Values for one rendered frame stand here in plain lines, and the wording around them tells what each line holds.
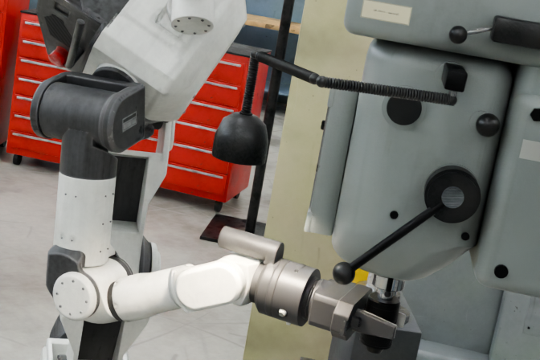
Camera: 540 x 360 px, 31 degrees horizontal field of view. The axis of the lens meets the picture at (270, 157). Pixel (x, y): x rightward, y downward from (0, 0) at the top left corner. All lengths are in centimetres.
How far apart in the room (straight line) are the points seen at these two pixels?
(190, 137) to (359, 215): 479
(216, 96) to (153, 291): 447
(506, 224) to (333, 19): 188
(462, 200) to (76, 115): 62
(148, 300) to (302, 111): 166
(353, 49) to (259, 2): 739
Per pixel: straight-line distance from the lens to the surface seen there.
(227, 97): 594
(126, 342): 211
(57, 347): 237
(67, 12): 164
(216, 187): 606
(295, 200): 317
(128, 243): 200
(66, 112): 154
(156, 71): 158
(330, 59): 308
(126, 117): 154
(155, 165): 196
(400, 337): 180
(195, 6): 151
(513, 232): 128
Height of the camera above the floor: 174
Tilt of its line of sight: 13 degrees down
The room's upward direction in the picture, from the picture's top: 10 degrees clockwise
